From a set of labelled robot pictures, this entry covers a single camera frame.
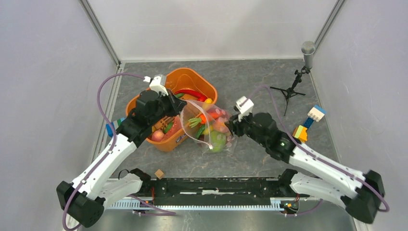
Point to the yellow chili pepper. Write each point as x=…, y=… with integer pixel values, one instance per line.
x=207, y=104

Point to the orange carrot green top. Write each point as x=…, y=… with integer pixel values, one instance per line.
x=204, y=118

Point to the peach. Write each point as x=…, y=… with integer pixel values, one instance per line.
x=158, y=135

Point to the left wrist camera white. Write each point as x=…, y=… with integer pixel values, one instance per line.
x=157, y=84

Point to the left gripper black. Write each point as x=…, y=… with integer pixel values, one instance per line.
x=177, y=105

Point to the orange yellow toy block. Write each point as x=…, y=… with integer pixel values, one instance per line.
x=300, y=132

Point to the green round fruit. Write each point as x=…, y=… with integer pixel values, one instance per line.
x=218, y=141

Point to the red chili pepper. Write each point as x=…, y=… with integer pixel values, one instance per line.
x=199, y=96

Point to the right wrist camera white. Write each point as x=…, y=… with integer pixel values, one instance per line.
x=244, y=107

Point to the watermelon slice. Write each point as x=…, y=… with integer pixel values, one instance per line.
x=171, y=130

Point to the microphone on tripod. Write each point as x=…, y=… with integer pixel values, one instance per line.
x=308, y=49

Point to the white blue toy block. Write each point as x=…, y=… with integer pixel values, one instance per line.
x=316, y=113

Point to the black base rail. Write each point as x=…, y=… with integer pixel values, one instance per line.
x=215, y=191

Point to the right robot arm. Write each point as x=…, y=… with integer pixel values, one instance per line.
x=359, y=194

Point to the clear zip top bag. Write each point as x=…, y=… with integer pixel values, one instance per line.
x=200, y=133

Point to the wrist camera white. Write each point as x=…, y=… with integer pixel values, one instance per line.
x=157, y=84
x=244, y=107

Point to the small wooden cube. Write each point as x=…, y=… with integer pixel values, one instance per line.
x=159, y=174

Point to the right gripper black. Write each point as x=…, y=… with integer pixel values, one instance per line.
x=234, y=124

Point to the blue green white block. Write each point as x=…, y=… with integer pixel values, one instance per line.
x=111, y=129

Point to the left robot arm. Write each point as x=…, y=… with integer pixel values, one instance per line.
x=87, y=196

